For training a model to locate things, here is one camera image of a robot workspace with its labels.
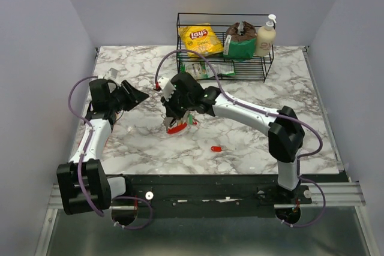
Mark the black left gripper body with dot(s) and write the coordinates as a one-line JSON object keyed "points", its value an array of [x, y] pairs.
{"points": [[127, 101]]}

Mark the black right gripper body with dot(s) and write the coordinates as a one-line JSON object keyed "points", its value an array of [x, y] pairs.
{"points": [[176, 105]]}

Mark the lone key with red tag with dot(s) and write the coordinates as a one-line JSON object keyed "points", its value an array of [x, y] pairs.
{"points": [[218, 148]]}

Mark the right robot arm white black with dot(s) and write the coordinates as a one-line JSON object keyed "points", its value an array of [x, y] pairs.
{"points": [[182, 94]]}

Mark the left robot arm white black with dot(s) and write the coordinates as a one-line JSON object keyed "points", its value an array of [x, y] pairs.
{"points": [[83, 184]]}

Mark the green white snack packet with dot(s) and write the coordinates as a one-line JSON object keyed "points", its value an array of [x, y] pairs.
{"points": [[200, 70]]}

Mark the yellow Lays chips bag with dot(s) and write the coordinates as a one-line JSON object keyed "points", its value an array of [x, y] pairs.
{"points": [[201, 39]]}

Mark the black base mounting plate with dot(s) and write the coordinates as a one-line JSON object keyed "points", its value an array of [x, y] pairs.
{"points": [[131, 197]]}

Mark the green brown coffee bag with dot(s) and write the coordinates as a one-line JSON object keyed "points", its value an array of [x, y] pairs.
{"points": [[240, 41]]}

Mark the cream pump lotion bottle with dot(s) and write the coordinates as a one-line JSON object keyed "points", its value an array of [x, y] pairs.
{"points": [[265, 36]]}

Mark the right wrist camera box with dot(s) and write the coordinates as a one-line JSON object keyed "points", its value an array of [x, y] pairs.
{"points": [[166, 87]]}

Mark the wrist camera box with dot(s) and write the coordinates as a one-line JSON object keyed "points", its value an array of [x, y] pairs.
{"points": [[111, 74], [166, 87]]}

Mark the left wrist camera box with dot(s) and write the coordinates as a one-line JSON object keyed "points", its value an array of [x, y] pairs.
{"points": [[111, 74]]}

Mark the black wire rack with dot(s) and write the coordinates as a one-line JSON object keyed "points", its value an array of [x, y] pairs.
{"points": [[223, 45]]}

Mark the aluminium frame rail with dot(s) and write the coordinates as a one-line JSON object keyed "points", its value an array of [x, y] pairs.
{"points": [[336, 195]]}

